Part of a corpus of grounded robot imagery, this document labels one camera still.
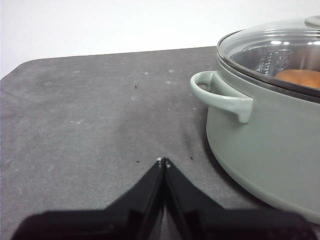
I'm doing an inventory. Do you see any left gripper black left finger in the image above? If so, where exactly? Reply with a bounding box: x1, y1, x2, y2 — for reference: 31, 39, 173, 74
11, 157, 165, 240

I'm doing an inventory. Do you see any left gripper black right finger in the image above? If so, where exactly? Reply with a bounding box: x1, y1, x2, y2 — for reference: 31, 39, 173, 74
163, 157, 319, 240

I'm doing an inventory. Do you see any glass lid with green knob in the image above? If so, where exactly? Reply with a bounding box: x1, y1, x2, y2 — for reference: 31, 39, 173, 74
216, 15, 320, 91

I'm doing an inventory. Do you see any pale green electric cooking pot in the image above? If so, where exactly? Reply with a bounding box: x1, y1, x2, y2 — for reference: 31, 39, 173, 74
190, 44, 320, 225

